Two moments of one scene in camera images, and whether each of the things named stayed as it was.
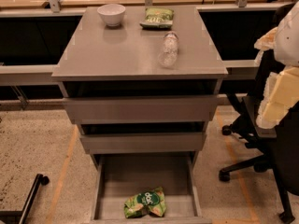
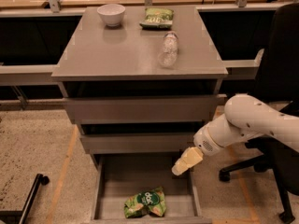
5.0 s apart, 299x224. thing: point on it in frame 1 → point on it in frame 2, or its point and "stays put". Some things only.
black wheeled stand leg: [20, 217] stays put
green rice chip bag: [143, 203] stays put
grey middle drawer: [143, 142] stays put
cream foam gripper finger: [281, 93] → [192, 157]
